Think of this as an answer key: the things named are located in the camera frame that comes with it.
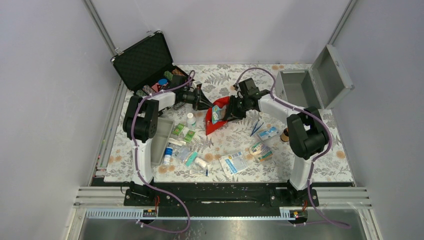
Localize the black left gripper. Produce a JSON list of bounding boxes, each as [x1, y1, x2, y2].
[[180, 87, 216, 112]]

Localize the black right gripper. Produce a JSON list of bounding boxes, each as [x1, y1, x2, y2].
[[223, 95, 250, 123]]

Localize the blue cotton swab packet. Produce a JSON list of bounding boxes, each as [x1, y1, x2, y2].
[[211, 105, 227, 124]]

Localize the red first aid pouch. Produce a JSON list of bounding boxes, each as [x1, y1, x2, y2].
[[205, 96, 230, 136]]

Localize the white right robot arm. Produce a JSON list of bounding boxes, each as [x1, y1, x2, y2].
[[223, 78, 331, 206]]

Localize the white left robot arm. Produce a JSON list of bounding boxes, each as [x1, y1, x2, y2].
[[122, 75, 213, 186]]

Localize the white pill bottle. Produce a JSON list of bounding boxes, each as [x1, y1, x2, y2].
[[186, 112, 197, 131]]

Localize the blue tweezers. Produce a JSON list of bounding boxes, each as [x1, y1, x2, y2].
[[250, 119, 264, 137]]

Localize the floral table mat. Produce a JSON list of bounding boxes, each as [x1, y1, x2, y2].
[[104, 63, 355, 184]]

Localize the green sachet upper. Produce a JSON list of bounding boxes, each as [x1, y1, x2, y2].
[[171, 123, 185, 136]]

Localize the green sachet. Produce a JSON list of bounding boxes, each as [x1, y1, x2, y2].
[[183, 130, 196, 144], [171, 123, 185, 136]]

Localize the green sachet lower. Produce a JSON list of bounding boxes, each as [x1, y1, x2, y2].
[[183, 130, 196, 144]]

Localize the grey plastic tray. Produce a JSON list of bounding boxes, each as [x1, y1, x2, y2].
[[150, 117, 175, 167]]

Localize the brown orange-capped bottle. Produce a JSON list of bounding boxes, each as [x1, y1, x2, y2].
[[280, 128, 290, 143]]

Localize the black poker chip case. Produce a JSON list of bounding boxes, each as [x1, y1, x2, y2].
[[110, 31, 189, 113]]

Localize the bandage roll packet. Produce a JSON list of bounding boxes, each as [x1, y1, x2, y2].
[[248, 141, 273, 164]]

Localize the teal strip packet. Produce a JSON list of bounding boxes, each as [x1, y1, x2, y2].
[[185, 151, 198, 167]]

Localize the white blue-label bottle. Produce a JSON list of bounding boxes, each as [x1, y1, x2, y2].
[[162, 146, 174, 166]]

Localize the white bandage roll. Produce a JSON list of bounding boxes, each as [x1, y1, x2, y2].
[[194, 156, 208, 169]]

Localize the blue white gauze packet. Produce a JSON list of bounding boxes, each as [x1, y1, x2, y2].
[[219, 151, 249, 177]]

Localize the grey metal box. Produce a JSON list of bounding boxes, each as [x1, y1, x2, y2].
[[275, 44, 355, 110]]

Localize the clear syringe packet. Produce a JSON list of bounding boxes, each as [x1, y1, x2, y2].
[[189, 168, 209, 177]]

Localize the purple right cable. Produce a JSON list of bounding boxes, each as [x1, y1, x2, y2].
[[233, 67, 352, 230]]

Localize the purple cable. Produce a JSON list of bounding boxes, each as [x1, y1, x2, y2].
[[130, 69, 196, 234], [233, 67, 352, 230]]

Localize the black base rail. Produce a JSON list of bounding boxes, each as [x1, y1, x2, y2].
[[123, 182, 320, 217]]

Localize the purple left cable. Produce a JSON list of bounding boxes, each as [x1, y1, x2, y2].
[[130, 69, 196, 234]]

